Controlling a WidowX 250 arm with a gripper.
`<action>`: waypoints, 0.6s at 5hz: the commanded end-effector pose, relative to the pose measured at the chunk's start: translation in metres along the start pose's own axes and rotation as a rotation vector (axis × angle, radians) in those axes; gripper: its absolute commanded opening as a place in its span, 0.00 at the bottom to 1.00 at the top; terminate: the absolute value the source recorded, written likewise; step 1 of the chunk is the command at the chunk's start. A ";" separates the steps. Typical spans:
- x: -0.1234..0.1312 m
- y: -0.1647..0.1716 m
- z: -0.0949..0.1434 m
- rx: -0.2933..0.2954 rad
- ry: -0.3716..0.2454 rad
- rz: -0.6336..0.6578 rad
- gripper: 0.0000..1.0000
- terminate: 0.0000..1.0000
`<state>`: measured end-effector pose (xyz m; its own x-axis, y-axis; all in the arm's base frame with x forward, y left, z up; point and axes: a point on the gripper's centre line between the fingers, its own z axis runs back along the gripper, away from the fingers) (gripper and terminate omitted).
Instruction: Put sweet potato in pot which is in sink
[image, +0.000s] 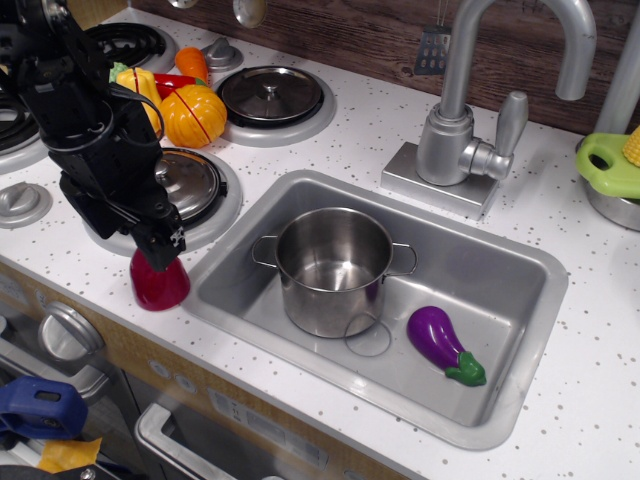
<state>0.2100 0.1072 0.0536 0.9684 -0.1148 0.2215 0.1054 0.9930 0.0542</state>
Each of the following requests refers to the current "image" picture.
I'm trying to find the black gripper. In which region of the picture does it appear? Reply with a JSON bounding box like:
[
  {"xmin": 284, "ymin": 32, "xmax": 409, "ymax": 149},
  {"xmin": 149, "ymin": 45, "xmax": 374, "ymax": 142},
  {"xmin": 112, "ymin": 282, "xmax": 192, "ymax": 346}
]
[{"xmin": 47, "ymin": 97, "xmax": 186, "ymax": 272}]

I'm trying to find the red toy sweet potato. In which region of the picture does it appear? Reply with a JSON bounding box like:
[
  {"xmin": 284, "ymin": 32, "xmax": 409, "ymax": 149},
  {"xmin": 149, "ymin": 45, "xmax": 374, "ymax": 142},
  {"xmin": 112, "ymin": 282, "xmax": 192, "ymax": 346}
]
[{"xmin": 129, "ymin": 249, "xmax": 191, "ymax": 312}]

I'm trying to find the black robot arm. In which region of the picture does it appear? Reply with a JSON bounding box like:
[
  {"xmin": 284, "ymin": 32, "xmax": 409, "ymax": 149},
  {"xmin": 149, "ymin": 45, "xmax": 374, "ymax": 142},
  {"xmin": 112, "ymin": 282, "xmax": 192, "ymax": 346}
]
[{"xmin": 1, "ymin": 1, "xmax": 186, "ymax": 271}]

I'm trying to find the steel pot lid front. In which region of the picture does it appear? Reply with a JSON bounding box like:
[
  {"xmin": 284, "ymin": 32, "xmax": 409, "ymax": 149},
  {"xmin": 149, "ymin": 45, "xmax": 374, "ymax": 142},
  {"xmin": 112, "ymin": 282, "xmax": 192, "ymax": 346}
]
[{"xmin": 155, "ymin": 148, "xmax": 228, "ymax": 225}]

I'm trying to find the steel pot lid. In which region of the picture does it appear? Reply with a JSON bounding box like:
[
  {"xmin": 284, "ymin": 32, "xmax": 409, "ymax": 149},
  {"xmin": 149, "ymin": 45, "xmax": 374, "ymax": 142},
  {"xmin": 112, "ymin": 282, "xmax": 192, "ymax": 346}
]
[
  {"xmin": 155, "ymin": 148, "xmax": 228, "ymax": 225},
  {"xmin": 216, "ymin": 66, "xmax": 325, "ymax": 128}
]

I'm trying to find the stainless steel pot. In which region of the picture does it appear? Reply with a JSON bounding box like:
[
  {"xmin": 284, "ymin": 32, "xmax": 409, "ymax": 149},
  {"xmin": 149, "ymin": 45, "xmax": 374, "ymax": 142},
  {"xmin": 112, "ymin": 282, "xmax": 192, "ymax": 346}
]
[{"xmin": 251, "ymin": 207, "xmax": 419, "ymax": 339}]

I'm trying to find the steel pot lid rear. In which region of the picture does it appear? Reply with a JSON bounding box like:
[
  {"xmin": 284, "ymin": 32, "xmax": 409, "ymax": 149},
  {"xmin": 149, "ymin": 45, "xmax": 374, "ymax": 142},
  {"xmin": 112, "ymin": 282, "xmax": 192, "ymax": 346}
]
[{"xmin": 216, "ymin": 66, "xmax": 325, "ymax": 128}]

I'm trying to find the grey sink basin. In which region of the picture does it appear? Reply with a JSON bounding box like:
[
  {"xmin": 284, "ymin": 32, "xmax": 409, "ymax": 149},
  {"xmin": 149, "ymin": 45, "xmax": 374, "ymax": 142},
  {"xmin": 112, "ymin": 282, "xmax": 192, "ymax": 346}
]
[{"xmin": 185, "ymin": 170, "xmax": 568, "ymax": 450}]

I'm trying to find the silver oven dial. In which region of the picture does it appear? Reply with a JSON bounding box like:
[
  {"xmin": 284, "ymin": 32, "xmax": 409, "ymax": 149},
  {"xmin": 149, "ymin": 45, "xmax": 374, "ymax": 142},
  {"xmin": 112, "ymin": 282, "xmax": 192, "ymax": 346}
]
[{"xmin": 38, "ymin": 301, "xmax": 105, "ymax": 362}]

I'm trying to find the orange toy pumpkin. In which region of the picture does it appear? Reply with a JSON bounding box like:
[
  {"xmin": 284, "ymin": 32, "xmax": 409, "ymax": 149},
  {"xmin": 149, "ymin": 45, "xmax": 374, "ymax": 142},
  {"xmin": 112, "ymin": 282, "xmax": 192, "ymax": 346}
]
[{"xmin": 160, "ymin": 85, "xmax": 227, "ymax": 149}]

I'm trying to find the grey stove knob front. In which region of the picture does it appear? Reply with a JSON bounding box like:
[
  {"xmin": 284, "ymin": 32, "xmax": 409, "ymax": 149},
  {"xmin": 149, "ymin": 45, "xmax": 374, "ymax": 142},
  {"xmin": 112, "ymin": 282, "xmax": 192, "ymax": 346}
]
[{"xmin": 1, "ymin": 182, "xmax": 53, "ymax": 229}]

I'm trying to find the grey stove knob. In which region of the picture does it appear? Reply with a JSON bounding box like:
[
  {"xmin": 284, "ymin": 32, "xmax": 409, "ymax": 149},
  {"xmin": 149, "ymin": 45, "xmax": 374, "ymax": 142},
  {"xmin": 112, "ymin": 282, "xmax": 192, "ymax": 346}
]
[
  {"xmin": 1, "ymin": 182, "xmax": 53, "ymax": 229},
  {"xmin": 201, "ymin": 37, "xmax": 244, "ymax": 73}
]

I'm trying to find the red toy pepper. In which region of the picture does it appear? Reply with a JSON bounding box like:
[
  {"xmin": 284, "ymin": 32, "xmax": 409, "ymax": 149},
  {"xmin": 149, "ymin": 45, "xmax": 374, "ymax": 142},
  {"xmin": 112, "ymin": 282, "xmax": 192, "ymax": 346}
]
[{"xmin": 154, "ymin": 73, "xmax": 199, "ymax": 100}]

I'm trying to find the yellow toy squash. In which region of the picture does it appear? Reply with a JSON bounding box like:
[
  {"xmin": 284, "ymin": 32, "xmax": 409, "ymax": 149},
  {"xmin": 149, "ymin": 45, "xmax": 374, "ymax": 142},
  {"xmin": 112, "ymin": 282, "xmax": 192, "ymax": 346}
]
[{"xmin": 110, "ymin": 62, "xmax": 163, "ymax": 138}]

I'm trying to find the orange toy carrot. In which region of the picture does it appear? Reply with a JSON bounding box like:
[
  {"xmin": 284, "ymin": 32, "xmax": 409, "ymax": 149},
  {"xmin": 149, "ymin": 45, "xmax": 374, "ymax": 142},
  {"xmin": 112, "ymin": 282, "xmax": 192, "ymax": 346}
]
[{"xmin": 174, "ymin": 47, "xmax": 209, "ymax": 85}]

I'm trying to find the grey stove knob rear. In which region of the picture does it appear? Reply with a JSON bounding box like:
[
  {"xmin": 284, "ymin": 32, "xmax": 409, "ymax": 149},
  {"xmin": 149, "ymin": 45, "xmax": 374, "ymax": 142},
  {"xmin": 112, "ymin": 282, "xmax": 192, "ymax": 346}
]
[{"xmin": 201, "ymin": 37, "xmax": 244, "ymax": 73}]

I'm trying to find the black stove burner coil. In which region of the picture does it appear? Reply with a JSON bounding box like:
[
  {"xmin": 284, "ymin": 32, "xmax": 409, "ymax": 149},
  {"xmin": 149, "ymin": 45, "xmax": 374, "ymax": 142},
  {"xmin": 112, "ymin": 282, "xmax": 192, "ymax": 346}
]
[{"xmin": 85, "ymin": 22, "xmax": 168, "ymax": 70}]

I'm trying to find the blue clamp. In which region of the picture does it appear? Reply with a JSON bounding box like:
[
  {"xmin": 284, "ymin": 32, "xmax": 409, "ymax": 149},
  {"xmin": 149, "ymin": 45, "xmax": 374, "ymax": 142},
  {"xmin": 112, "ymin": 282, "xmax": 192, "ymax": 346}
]
[{"xmin": 1, "ymin": 376, "xmax": 89, "ymax": 440}]

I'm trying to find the yellow cloth scrap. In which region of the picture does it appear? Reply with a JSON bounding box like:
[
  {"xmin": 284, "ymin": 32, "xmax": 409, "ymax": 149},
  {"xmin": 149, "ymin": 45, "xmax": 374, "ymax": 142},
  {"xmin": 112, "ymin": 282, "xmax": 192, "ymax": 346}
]
[{"xmin": 37, "ymin": 438, "xmax": 102, "ymax": 474}]

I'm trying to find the hanging metal spoon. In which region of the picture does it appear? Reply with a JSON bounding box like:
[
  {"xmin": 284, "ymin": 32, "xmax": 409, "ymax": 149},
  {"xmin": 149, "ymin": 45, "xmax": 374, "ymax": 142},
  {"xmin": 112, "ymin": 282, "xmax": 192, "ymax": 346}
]
[{"xmin": 232, "ymin": 0, "xmax": 268, "ymax": 29}]

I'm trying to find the purple toy eggplant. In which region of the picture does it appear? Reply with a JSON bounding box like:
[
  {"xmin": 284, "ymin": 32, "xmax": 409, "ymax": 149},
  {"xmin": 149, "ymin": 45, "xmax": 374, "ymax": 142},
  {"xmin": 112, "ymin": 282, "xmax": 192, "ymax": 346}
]
[{"xmin": 406, "ymin": 306, "xmax": 487, "ymax": 387}]

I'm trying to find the silver toy faucet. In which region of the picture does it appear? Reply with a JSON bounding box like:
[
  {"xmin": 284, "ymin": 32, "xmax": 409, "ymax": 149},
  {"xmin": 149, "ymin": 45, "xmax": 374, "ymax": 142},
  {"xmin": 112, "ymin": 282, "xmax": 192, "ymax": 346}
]
[{"xmin": 379, "ymin": 1, "xmax": 601, "ymax": 224}]

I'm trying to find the hanging metal spatula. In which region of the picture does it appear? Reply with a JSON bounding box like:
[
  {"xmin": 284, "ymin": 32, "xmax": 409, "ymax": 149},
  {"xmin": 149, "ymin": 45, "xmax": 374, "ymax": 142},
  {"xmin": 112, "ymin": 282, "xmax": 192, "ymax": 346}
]
[{"xmin": 413, "ymin": 1, "xmax": 451, "ymax": 76}]

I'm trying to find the steel bowl at right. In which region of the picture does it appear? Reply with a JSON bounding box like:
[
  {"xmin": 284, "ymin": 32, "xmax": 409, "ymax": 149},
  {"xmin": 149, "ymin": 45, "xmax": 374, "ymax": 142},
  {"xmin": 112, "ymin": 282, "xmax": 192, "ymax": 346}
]
[{"xmin": 584, "ymin": 182, "xmax": 640, "ymax": 231}]

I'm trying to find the green toy cutting board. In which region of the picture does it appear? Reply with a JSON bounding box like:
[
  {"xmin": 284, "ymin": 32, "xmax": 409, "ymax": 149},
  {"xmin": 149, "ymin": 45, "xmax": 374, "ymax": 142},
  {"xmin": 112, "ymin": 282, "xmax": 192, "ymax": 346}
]
[{"xmin": 576, "ymin": 133, "xmax": 639, "ymax": 199}]

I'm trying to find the yellow toy corn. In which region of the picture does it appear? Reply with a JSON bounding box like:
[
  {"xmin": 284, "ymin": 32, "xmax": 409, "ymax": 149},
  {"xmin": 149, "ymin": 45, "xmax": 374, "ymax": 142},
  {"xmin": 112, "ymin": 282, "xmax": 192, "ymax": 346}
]
[{"xmin": 622, "ymin": 127, "xmax": 640, "ymax": 167}]

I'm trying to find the silver oven handle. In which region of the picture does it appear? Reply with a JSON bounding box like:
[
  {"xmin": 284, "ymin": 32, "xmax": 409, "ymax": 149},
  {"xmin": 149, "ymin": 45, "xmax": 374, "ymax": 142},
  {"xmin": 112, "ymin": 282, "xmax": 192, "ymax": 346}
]
[{"xmin": 134, "ymin": 403, "xmax": 233, "ymax": 479}]

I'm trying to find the grey vertical post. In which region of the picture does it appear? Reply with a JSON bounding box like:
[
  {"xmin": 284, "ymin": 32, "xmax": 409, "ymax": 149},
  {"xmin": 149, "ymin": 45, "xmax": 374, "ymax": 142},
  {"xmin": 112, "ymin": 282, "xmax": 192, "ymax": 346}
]
[{"xmin": 594, "ymin": 10, "xmax": 639, "ymax": 134}]

